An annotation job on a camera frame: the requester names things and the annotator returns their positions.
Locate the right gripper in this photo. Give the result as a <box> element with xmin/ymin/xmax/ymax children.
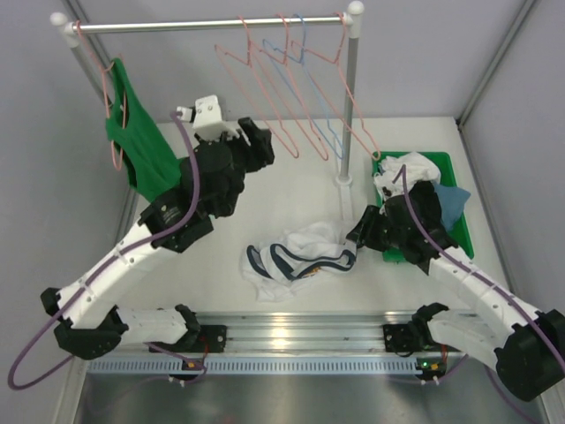
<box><xmin>348</xmin><ymin>205</ymin><xmax>406</xmax><ymax>252</ymax></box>

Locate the white navy-trimmed tank top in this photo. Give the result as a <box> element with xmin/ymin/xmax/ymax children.
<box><xmin>240</xmin><ymin>221</ymin><xmax>358</xmax><ymax>303</ymax></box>

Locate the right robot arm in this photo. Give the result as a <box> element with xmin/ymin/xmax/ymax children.
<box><xmin>346</xmin><ymin>192</ymin><xmax>564</xmax><ymax>401</ymax></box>

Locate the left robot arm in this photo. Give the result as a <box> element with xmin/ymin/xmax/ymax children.
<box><xmin>41</xmin><ymin>117</ymin><xmax>275</xmax><ymax>360</ymax></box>

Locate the green tank top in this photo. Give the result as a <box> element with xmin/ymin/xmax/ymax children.
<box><xmin>105</xmin><ymin>57</ymin><xmax>193</xmax><ymax>202</ymax></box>

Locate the pink hanger with green top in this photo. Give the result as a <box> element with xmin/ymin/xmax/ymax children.
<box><xmin>75</xmin><ymin>20</ymin><xmax>130</xmax><ymax>171</ymax></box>

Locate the black garment in bin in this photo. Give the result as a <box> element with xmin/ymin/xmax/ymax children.
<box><xmin>384</xmin><ymin>181</ymin><xmax>442</xmax><ymax>231</ymax></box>

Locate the white garment in bin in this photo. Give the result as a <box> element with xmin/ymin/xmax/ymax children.
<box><xmin>373</xmin><ymin>152</ymin><xmax>441</xmax><ymax>201</ymax></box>

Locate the green plastic bin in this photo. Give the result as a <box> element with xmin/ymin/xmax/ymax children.
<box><xmin>373</xmin><ymin>151</ymin><xmax>474</xmax><ymax>258</ymax></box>

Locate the blue garment in bin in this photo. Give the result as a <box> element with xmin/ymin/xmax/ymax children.
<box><xmin>433</xmin><ymin>183</ymin><xmax>471</xmax><ymax>231</ymax></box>

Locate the clothes rack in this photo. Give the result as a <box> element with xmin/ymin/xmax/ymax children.
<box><xmin>49</xmin><ymin>12</ymin><xmax>353</xmax><ymax>220</ymax></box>

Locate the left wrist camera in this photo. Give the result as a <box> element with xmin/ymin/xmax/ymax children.
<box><xmin>176</xmin><ymin>95</ymin><xmax>229</xmax><ymax>141</ymax></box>

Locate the blue wire hanger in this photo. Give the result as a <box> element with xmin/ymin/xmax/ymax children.
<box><xmin>261</xmin><ymin>13</ymin><xmax>343</xmax><ymax>159</ymax></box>

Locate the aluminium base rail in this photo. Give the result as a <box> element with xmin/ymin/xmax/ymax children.
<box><xmin>101</xmin><ymin>311</ymin><xmax>500</xmax><ymax>354</ymax></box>

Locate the perforated cable duct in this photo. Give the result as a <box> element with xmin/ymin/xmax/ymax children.
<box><xmin>87</xmin><ymin>356</ymin><xmax>445</xmax><ymax>375</ymax></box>

